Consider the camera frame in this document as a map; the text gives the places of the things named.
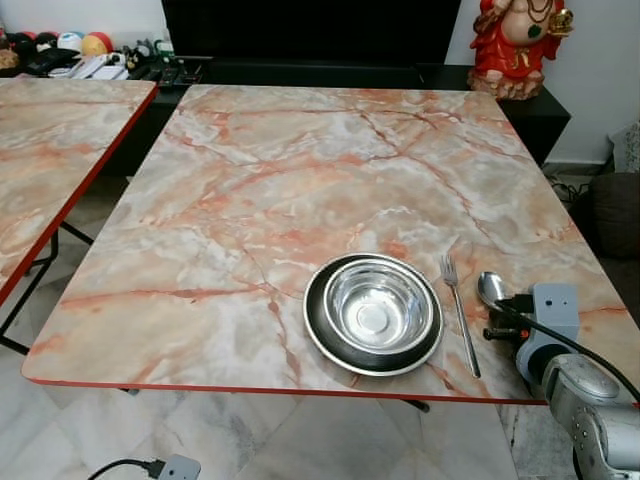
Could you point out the silver metal spoon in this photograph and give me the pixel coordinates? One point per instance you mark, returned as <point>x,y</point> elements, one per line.
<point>490,288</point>

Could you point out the black pouch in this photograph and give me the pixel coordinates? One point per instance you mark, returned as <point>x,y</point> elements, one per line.
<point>50,62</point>

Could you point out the black round plush toy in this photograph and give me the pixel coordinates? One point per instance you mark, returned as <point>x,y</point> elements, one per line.
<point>20,43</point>

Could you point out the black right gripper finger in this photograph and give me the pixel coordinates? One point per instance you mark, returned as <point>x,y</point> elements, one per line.
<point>505,303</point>
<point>498,332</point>

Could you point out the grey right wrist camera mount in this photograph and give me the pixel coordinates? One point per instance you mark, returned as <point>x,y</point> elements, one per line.
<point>556,308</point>

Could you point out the grey patterned cushion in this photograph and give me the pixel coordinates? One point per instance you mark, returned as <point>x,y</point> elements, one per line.
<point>628,148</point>

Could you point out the red laughing buddha statue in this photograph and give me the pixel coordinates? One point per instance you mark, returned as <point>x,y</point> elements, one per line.
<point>515,50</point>

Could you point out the shiny steel bowl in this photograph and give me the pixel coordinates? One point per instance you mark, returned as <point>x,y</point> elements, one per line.
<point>375,310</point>

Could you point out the dark brown sofa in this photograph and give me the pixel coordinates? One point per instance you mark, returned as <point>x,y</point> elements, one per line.
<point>620,230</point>

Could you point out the white and teal ball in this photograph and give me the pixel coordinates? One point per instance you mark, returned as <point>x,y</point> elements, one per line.
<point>69,40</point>

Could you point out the large black television screen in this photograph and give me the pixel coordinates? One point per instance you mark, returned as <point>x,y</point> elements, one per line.
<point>310,30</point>

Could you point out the white plastic box device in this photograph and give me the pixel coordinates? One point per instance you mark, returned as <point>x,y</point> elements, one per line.
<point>182,468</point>

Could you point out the silver metal fork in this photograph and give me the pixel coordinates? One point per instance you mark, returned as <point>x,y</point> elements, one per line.
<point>460,315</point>

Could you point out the round black-rimmed metal plate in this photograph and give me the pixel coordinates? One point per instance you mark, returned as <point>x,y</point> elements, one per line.
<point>318,330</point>

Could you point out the orange and yellow ball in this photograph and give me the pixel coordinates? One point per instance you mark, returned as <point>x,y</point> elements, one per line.
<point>97,44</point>

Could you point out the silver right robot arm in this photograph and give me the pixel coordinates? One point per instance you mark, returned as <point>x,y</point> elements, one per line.
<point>590,410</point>

